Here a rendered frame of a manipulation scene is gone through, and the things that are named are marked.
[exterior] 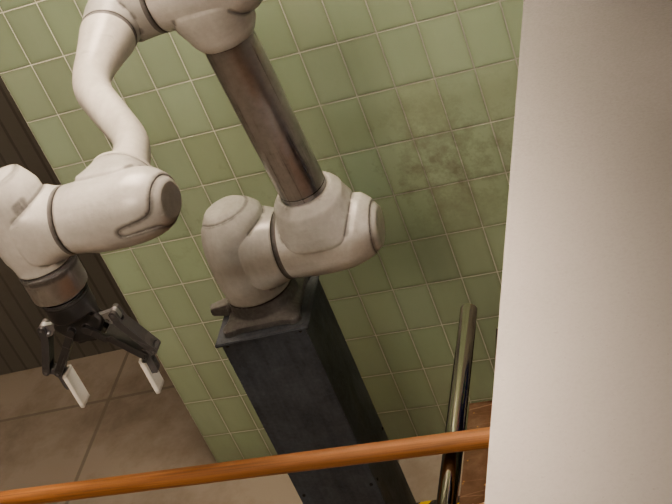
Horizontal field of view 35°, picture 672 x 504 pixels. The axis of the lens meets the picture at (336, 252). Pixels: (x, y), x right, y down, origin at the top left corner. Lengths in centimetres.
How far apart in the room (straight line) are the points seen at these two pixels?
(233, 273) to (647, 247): 199
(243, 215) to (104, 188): 78
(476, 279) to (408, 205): 30
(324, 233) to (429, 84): 64
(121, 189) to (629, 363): 125
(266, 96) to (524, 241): 170
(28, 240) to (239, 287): 82
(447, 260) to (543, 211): 260
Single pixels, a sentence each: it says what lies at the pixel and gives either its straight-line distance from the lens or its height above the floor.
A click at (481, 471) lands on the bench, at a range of 243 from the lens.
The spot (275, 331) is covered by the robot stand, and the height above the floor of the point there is 100.
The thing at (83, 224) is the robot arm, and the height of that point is 167.
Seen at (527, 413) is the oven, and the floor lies 210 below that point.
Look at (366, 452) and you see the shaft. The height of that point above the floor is 120.
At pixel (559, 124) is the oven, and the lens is 38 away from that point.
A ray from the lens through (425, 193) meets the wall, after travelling 282.
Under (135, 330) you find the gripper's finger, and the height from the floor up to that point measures 144.
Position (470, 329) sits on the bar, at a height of 117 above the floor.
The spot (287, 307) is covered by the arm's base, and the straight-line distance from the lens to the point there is 234.
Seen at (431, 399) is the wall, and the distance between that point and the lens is 328.
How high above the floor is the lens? 228
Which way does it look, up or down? 31 degrees down
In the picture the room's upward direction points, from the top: 23 degrees counter-clockwise
